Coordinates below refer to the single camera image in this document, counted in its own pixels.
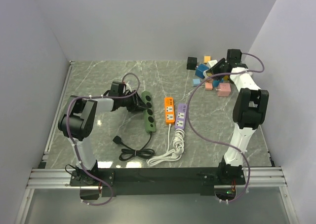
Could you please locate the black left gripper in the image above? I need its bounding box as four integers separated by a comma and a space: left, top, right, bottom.
119, 90, 149, 113

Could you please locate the green power strip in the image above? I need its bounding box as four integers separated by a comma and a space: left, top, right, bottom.
141, 91, 156, 134

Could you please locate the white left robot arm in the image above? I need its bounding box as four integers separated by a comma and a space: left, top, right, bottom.
58, 81, 148, 186

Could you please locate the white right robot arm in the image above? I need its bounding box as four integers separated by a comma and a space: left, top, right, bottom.
209, 49, 269, 184

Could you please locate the white plug cube back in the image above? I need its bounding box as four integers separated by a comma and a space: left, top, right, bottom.
206, 60, 218, 68

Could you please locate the teal plug cube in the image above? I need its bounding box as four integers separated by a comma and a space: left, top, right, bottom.
213, 80, 221, 87

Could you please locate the dark blue plug cube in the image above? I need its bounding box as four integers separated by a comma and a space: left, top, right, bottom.
195, 64, 209, 79

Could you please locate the pink plug cube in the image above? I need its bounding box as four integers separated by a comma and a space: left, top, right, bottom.
216, 82, 231, 97

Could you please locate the black plug cube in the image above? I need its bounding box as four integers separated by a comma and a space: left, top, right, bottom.
186, 57, 198, 71

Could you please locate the orange power strip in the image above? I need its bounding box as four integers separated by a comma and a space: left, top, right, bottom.
164, 97, 175, 125

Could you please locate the purple power strip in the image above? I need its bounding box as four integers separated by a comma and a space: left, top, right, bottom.
175, 103, 188, 130

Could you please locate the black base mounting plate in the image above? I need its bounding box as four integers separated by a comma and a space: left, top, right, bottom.
70, 167, 246, 197

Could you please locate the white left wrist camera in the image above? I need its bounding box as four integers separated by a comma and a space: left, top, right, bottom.
124, 82, 132, 91

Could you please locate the black power cable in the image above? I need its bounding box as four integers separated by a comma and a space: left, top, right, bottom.
113, 132, 156, 161

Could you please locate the white coiled cable purple strip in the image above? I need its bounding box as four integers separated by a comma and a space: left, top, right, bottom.
172, 128, 185, 159

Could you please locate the aluminium rail frame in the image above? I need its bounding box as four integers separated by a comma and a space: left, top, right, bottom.
17, 61, 293, 224

